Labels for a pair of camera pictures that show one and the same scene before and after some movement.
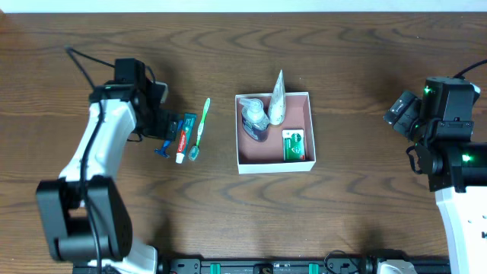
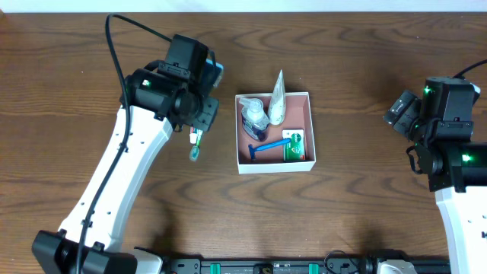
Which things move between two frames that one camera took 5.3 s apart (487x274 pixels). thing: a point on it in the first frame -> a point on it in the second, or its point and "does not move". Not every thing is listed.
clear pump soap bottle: x=255 y=122 does not move
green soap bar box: x=294 y=144 does not move
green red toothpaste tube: x=186 y=132 -> x=193 y=133
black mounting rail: x=362 y=265 does not move
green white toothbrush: x=195 y=151 does not move
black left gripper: x=170 y=125 -> x=207 y=114
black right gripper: x=398 y=115 does not move
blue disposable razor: x=164 y=151 -> x=268 y=145
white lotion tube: x=278 y=105 does not move
